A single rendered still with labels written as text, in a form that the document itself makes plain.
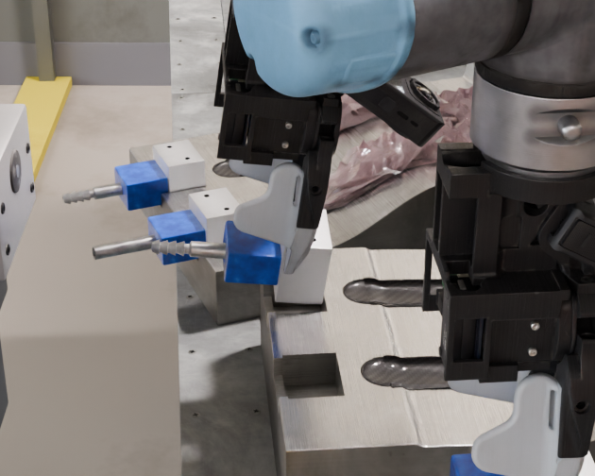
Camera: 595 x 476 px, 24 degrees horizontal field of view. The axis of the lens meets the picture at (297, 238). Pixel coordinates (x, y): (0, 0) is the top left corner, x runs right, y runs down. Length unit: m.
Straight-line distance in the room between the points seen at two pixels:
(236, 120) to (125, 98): 2.70
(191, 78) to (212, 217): 0.51
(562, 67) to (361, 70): 0.11
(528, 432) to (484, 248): 0.11
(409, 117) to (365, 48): 0.38
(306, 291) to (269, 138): 0.14
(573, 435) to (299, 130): 0.32
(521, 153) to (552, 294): 0.08
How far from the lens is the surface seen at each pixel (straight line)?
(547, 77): 0.64
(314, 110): 0.93
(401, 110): 0.95
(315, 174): 0.94
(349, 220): 1.22
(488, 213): 0.69
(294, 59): 0.57
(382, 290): 1.08
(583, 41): 0.64
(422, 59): 0.59
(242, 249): 1.02
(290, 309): 1.09
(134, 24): 3.66
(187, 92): 1.64
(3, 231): 1.06
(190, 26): 1.84
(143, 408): 2.45
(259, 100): 0.92
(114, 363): 2.57
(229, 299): 1.18
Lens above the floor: 1.45
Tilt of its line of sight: 29 degrees down
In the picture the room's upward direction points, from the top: straight up
